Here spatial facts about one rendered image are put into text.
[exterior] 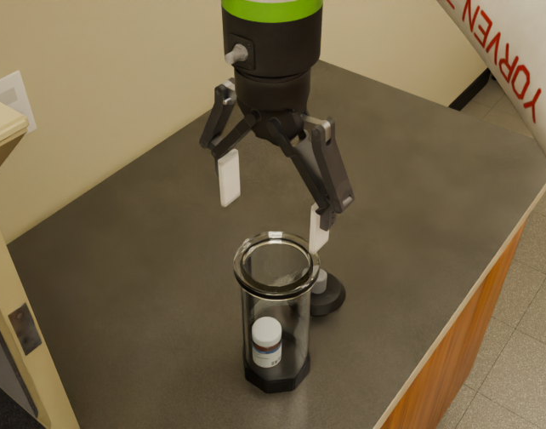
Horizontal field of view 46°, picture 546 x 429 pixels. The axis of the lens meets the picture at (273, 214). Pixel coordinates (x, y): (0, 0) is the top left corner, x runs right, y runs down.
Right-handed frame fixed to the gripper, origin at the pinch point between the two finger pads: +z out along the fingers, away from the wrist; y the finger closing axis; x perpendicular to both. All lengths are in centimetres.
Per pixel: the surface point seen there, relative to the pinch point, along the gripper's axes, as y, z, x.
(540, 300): 19, 123, 129
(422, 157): -6, 30, 59
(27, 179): -56, 22, 0
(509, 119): -34, 122, 229
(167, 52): -56, 13, 37
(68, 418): -12.6, 23.0, -26.2
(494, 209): 12, 30, 52
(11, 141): -1.4, -25.2, -26.9
